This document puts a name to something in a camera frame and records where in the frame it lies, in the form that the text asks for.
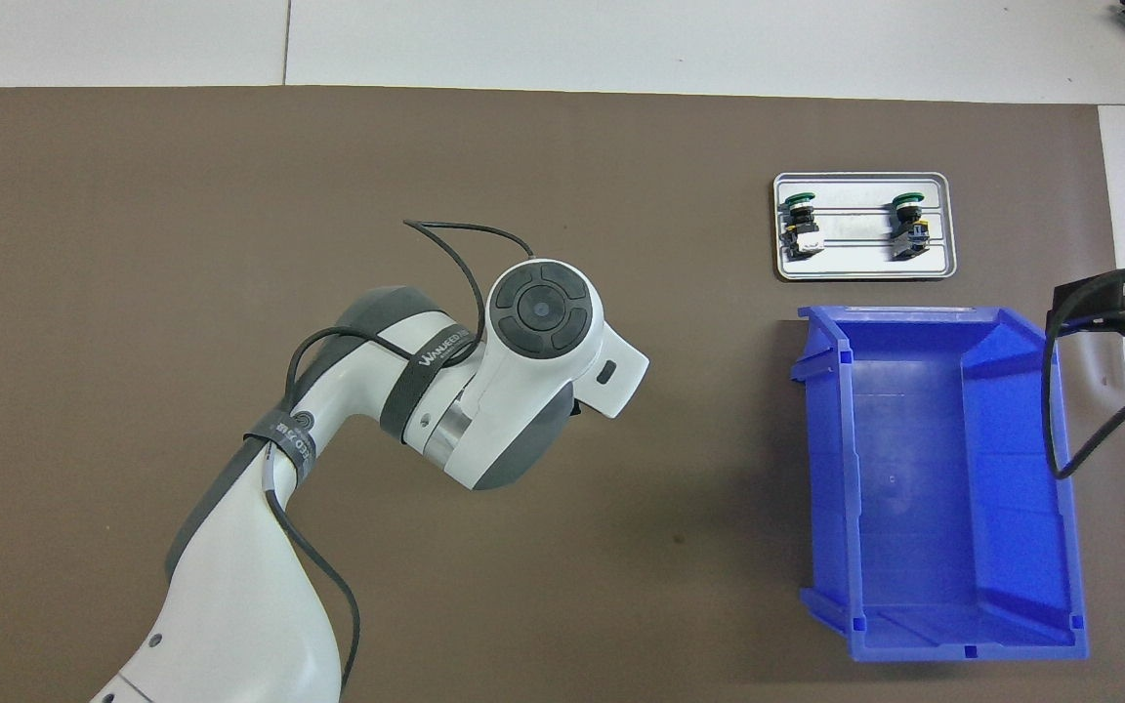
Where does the grey metal tray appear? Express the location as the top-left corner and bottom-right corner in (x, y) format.
(773, 172), (958, 282)

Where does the blue plastic storage bin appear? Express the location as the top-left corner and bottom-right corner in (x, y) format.
(789, 305), (1091, 665)

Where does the brown table mat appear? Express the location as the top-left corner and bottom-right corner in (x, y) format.
(0, 86), (1125, 703)

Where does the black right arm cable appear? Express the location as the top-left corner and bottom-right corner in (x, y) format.
(1039, 260), (1125, 481)

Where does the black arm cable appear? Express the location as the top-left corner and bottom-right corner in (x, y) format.
(265, 220), (536, 699)
(1039, 260), (1125, 481)

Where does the green push button switch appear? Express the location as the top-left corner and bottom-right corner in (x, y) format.
(890, 192), (931, 261)
(781, 193), (826, 261)

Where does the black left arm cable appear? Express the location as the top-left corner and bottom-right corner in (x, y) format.
(265, 220), (536, 699)

